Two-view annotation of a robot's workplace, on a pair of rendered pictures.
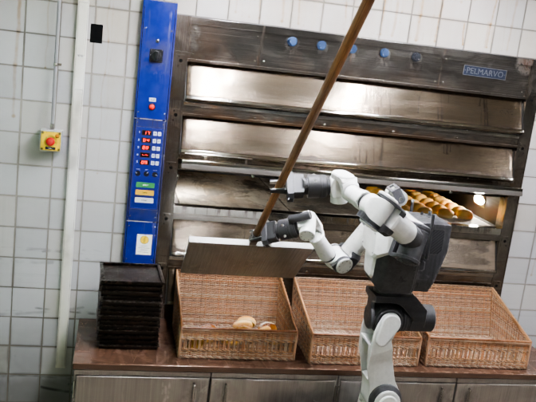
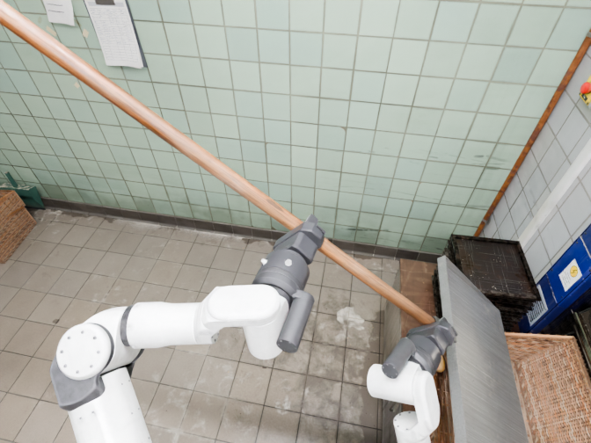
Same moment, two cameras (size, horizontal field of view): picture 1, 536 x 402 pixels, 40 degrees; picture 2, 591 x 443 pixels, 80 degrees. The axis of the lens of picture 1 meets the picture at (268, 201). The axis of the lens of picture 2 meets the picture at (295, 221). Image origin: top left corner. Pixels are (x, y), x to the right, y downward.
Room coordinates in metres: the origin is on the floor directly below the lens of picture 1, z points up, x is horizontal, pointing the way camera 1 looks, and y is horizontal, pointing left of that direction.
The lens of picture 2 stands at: (2.86, -0.49, 2.05)
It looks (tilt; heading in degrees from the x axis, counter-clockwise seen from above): 47 degrees down; 113
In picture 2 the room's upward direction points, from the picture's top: straight up
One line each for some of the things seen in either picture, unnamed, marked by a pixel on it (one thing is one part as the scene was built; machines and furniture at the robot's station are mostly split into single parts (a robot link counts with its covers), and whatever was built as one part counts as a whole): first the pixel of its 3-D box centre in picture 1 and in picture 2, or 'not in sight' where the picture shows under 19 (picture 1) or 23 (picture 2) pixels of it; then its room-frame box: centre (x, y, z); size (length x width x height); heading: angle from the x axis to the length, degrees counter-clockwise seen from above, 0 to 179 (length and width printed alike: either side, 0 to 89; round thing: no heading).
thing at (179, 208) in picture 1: (344, 219); not in sight; (3.78, -0.41, 1.16); 1.80 x 0.06 x 0.04; 103
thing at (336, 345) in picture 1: (352, 319); not in sight; (3.50, -0.50, 0.72); 0.56 x 0.49 x 0.28; 102
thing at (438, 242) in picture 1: (403, 248); not in sight; (2.88, -0.57, 1.27); 0.34 x 0.30 x 0.36; 8
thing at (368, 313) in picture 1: (400, 309); not in sight; (2.89, -0.60, 1.01); 0.28 x 0.13 x 0.18; 102
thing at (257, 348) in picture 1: (233, 313); (505, 416); (3.39, 0.10, 0.72); 0.56 x 0.49 x 0.28; 102
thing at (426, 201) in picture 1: (417, 201); not in sight; (4.31, -0.89, 1.21); 0.61 x 0.48 x 0.06; 13
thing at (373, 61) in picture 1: (366, 60); not in sight; (3.78, -0.41, 1.99); 1.80 x 0.08 x 0.21; 103
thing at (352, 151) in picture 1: (355, 149); not in sight; (3.75, -0.42, 1.54); 1.79 x 0.11 x 0.19; 103
